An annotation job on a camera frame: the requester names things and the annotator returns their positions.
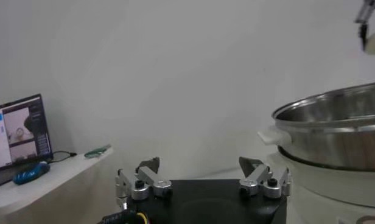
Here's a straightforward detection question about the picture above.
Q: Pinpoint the black laptop cable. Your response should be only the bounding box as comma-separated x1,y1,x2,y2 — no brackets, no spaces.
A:
49,150,78,164

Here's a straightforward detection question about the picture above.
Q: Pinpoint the white side table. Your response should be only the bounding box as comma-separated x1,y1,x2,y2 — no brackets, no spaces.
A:
0,147,114,224

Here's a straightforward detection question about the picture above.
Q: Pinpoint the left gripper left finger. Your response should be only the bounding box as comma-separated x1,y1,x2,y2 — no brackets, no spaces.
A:
115,156,173,211

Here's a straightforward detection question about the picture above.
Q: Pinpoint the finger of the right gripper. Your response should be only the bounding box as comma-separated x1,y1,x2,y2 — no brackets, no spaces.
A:
354,0,375,51

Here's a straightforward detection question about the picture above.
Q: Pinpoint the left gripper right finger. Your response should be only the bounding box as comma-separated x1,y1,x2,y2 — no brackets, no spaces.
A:
238,156,291,200

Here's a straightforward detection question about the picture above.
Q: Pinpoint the stainless steel steamer basket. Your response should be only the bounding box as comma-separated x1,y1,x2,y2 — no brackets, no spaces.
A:
272,81,375,172

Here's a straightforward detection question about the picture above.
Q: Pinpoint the green and silver packet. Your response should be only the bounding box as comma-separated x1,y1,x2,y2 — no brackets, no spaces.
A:
83,144,112,159

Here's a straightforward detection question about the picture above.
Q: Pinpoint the blue computer mouse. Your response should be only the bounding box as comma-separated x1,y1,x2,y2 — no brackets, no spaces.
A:
12,163,51,186

